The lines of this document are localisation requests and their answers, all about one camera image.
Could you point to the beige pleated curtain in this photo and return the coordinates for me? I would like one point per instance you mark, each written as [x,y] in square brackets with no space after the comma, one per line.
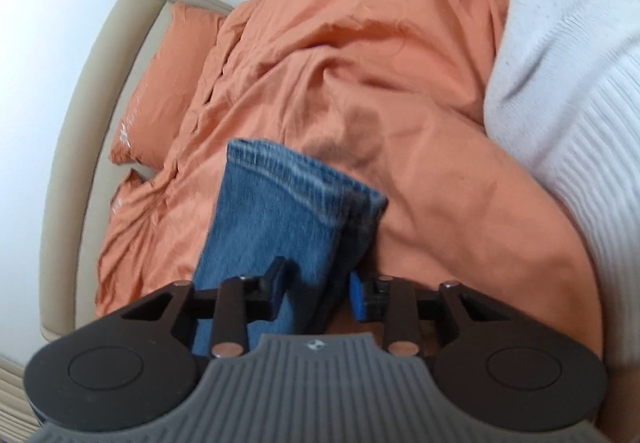
[18,422]

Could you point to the beige upholstered headboard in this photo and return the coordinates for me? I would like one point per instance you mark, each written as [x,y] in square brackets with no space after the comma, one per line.
[83,180]

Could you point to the blue denim jeans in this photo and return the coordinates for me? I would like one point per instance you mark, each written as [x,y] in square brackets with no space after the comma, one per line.
[274,202]

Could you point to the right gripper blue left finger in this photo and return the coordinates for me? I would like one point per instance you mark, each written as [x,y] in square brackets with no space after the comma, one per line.
[274,286]

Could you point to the orange duvet cover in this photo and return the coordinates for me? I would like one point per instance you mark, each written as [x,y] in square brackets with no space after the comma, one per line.
[390,92]

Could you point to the orange pillow with embroidery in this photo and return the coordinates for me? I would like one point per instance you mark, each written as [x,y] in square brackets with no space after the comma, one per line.
[155,110]

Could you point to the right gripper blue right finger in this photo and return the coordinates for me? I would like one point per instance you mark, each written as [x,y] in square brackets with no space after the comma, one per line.
[368,298]

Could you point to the white knit sweater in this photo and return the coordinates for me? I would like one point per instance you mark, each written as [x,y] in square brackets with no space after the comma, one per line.
[563,100]

